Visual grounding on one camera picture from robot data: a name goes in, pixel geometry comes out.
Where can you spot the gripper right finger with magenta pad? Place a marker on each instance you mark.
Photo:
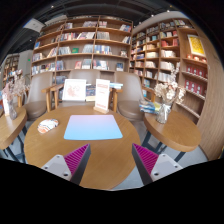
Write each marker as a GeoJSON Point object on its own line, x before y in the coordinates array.
{"type": "Point", "coordinates": [152, 166]}

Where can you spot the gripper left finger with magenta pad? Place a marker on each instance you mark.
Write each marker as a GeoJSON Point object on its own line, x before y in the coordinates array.
{"type": "Point", "coordinates": [70, 167]}

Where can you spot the blue pink gradient mouse pad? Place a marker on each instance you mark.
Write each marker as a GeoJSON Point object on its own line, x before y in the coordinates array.
{"type": "Point", "coordinates": [92, 127]}

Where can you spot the right round wooden side table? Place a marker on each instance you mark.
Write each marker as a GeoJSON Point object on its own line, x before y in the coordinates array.
{"type": "Point", "coordinates": [178, 133]}

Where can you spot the round wooden side table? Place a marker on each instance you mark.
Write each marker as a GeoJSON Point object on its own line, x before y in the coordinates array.
{"type": "Point", "coordinates": [178, 133]}
{"type": "Point", "coordinates": [10, 130]}

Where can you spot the stack of books on chair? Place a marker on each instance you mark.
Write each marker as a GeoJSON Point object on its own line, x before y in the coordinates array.
{"type": "Point", "coordinates": [149, 107]}

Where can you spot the right brown upholstered armchair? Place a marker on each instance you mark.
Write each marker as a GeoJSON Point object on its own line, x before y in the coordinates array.
{"type": "Point", "coordinates": [128, 100]}

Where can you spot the left round wooden side table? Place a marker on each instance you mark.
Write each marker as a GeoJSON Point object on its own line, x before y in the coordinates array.
{"type": "Point", "coordinates": [10, 130]}

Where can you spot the left brown upholstered armchair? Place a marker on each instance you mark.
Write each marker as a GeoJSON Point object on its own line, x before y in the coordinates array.
{"type": "Point", "coordinates": [36, 104]}

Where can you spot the right glass vase dried flowers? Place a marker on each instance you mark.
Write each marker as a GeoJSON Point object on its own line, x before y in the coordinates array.
{"type": "Point", "coordinates": [170, 92]}

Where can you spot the glass vase dried flowers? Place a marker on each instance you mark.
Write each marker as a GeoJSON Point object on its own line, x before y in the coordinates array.
{"type": "Point", "coordinates": [15, 87]}
{"type": "Point", "coordinates": [170, 92]}

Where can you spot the white picture display board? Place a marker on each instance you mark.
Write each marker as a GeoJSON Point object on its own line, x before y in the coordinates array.
{"type": "Point", "coordinates": [74, 90]}

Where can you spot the book on middle chair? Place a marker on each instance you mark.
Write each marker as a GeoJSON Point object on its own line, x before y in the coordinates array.
{"type": "Point", "coordinates": [90, 92]}

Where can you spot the white red standing sign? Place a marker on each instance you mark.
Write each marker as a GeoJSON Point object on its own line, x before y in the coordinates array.
{"type": "Point", "coordinates": [102, 95]}

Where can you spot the white card on left table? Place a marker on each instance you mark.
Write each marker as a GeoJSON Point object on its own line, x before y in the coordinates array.
{"type": "Point", "coordinates": [6, 107]}

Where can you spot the left glass vase dried flowers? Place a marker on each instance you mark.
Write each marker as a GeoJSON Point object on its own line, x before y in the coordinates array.
{"type": "Point", "coordinates": [15, 87]}

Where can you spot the far left wooden bookshelf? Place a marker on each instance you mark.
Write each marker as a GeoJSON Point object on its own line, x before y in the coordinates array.
{"type": "Point", "coordinates": [9, 66]}

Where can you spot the right curved wooden bookshelf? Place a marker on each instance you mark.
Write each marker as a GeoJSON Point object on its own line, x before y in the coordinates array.
{"type": "Point", "coordinates": [158, 44]}

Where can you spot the centre wooden bookshelf with books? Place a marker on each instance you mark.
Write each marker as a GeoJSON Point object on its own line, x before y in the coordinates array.
{"type": "Point", "coordinates": [84, 42]}

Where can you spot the yellow framed picture on shelf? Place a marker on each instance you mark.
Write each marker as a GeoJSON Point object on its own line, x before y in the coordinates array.
{"type": "Point", "coordinates": [196, 46]}

